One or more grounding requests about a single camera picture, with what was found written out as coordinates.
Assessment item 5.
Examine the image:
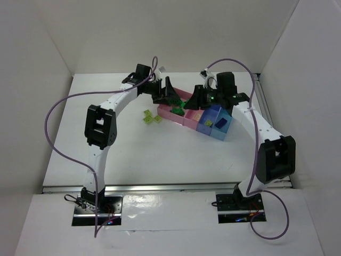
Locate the dark blue lego brick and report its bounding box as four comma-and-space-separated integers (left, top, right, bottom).
215, 118, 228, 129

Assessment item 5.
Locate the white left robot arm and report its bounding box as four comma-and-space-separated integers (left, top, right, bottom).
80, 64, 180, 208

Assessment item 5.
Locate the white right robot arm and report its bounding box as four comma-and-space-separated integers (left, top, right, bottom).
184, 69, 296, 200

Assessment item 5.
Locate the large pink container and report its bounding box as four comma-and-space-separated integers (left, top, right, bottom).
157, 88, 192, 125

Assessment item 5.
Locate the purple blue container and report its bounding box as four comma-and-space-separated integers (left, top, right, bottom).
196, 105, 221, 135

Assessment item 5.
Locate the light blue container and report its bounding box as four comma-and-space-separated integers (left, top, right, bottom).
210, 108, 232, 141

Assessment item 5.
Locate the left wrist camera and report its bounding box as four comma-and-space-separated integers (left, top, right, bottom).
158, 66, 165, 74

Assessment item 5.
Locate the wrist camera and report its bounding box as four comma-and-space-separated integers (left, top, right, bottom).
200, 68, 214, 87
158, 66, 165, 74

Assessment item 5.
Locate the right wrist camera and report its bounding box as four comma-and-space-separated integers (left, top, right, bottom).
200, 68, 214, 87

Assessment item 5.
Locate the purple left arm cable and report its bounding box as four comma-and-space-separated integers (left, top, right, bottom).
44, 55, 158, 238

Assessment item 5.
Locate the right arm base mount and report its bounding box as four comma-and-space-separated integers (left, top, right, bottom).
211, 194, 266, 224

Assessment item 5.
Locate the aluminium side rail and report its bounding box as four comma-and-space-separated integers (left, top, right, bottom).
250, 74, 296, 191

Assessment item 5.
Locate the aluminium front rail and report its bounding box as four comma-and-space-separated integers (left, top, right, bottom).
42, 182, 293, 193

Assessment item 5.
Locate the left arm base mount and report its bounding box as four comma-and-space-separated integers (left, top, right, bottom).
64, 194, 123, 227

